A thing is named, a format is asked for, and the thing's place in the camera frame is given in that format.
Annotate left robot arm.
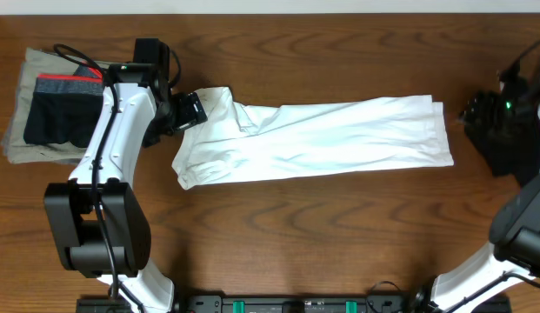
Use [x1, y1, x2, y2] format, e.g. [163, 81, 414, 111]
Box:
[43, 38, 208, 313]

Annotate navy boxer shorts red waistband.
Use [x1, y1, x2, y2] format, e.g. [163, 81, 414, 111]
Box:
[23, 66, 103, 148]

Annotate folded khaki garment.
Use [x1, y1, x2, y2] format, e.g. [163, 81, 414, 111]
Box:
[2, 49, 88, 163]

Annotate white t-shirt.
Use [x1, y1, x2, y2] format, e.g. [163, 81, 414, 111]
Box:
[172, 87, 454, 190]

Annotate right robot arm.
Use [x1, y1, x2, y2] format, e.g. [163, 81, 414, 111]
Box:
[405, 39, 540, 312]

